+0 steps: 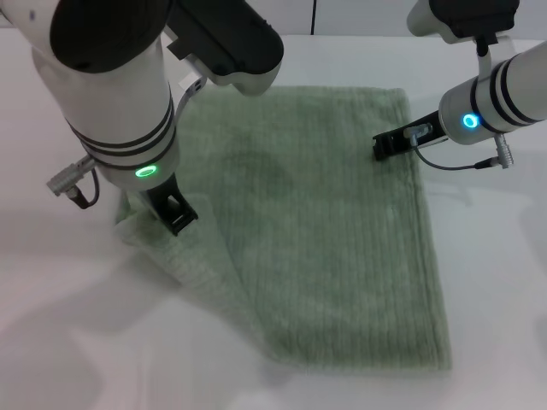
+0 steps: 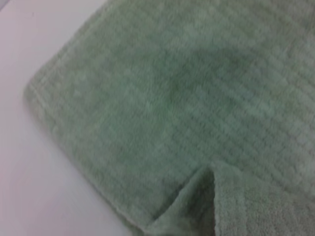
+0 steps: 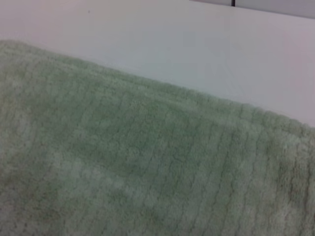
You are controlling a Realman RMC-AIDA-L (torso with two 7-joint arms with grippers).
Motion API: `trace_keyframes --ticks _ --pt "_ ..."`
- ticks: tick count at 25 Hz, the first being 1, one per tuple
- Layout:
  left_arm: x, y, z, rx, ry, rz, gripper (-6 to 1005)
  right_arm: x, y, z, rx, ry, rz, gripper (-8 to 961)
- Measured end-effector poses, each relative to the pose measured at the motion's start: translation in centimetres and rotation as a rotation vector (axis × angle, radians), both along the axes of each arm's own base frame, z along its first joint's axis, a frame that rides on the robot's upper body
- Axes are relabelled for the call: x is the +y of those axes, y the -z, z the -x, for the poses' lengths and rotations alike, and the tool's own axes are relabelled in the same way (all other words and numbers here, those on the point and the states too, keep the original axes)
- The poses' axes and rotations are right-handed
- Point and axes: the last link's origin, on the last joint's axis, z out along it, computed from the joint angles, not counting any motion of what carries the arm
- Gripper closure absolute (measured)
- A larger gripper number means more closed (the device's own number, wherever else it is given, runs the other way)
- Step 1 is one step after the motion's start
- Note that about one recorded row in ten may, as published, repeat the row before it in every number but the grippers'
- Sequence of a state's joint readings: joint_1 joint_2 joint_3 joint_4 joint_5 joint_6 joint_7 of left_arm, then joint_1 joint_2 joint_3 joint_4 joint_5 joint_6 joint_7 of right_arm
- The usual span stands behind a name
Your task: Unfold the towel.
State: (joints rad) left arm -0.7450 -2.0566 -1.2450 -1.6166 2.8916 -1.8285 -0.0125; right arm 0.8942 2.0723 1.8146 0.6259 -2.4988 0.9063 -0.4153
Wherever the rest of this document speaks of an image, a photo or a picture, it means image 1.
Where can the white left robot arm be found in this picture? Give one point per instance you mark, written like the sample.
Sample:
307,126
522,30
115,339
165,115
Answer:
115,98

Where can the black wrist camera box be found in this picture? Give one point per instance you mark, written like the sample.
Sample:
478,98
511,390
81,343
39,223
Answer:
222,38
466,19

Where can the light green ribbed towel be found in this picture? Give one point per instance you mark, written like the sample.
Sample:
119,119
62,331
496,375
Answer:
325,222

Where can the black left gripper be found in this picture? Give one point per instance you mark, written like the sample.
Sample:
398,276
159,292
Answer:
160,198

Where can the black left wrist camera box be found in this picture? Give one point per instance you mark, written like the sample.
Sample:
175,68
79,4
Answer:
222,38

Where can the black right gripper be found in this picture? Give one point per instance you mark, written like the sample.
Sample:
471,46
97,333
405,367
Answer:
427,132

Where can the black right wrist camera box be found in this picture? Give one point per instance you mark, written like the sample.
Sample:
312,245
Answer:
466,19

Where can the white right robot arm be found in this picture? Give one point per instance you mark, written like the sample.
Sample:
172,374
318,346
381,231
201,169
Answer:
500,98

